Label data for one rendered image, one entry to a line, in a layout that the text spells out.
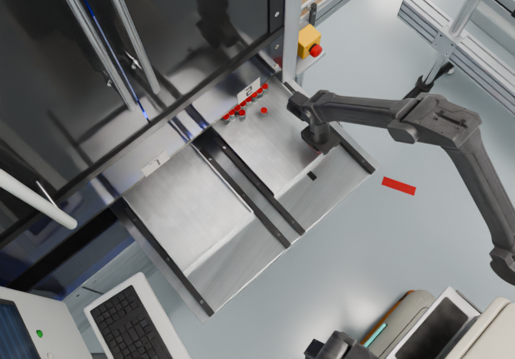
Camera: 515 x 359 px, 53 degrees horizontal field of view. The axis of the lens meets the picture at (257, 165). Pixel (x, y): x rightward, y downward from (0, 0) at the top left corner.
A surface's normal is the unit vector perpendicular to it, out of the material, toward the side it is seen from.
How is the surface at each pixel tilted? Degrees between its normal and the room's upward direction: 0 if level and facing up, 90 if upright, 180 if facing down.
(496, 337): 42
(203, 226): 0
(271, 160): 0
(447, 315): 0
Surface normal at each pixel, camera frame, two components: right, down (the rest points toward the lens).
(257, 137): -0.02, -0.34
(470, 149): 0.44, 0.18
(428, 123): -0.34, -0.61
